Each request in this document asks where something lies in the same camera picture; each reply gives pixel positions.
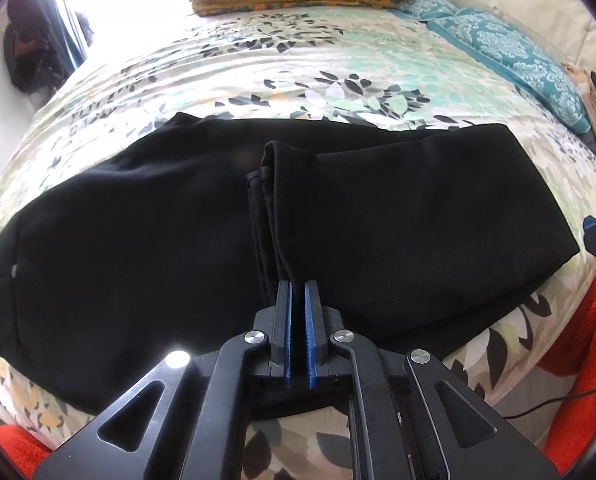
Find beige cloth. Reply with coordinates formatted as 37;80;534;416
562;61;596;145

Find orange fleece blanket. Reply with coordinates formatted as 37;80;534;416
545;270;596;462
0;422;55;480

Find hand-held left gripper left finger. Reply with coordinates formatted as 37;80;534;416
30;281;294;480

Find small teal patterned pillow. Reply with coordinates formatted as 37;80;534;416
395;0;460;22

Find black cable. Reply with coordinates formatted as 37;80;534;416
507;382;596;422

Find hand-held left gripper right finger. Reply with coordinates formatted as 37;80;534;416
304;281;565;480

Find bright window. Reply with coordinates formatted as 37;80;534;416
40;0;201;63

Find black pants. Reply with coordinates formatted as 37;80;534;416
0;111;582;411

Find mustard folded blanket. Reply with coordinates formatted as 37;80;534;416
192;0;396;17

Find floral bed cover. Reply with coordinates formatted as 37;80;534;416
0;2;596;480

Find black hanging bag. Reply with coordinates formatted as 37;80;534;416
2;0;90;94

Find large teal patterned pillow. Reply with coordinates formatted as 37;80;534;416
427;7;592;134

